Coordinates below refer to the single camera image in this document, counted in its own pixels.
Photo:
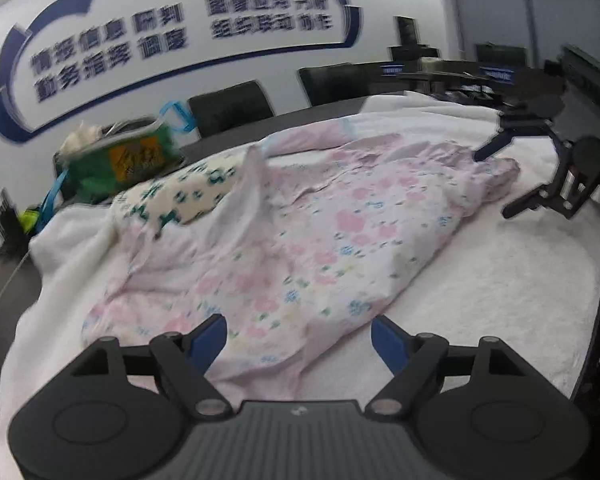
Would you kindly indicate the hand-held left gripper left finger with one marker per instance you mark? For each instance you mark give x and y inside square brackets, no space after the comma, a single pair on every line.
[209,341]

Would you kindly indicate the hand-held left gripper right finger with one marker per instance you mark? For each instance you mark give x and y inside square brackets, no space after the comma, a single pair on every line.
[387,342]

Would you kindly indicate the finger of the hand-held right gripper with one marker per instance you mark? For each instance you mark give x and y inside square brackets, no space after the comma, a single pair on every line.
[525,202]
[495,145]

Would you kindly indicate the pink floral garment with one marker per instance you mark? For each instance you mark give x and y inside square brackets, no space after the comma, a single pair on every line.
[330,230]

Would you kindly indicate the blue desk nameplate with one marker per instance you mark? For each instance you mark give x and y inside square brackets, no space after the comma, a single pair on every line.
[497,75]
[392,70]

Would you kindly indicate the white fluffy towel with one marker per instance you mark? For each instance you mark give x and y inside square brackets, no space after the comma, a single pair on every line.
[505,285]

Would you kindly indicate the black monitor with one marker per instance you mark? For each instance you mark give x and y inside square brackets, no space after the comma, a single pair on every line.
[500,55]

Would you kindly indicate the black monitor stand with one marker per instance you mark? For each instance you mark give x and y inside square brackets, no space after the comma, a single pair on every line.
[410,45]

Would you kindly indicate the cream garment with green flowers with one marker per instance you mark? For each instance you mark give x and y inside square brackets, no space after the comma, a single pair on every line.
[190,187]

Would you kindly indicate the black office chair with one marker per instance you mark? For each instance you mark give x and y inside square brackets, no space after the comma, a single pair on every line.
[332,85]
[230,107]

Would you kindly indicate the pink garment with blue trim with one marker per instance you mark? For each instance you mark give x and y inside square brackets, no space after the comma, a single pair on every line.
[310,135]

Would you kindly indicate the neon yellow object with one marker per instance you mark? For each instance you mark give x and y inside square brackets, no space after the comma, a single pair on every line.
[28,218]

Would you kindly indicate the black handheld radio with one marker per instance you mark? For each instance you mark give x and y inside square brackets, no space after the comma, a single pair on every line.
[10,220]

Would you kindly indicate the cream cloth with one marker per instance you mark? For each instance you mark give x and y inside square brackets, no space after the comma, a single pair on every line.
[82,137]

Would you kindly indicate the blue lettering wall sign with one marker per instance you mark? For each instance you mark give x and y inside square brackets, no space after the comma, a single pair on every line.
[130,50]

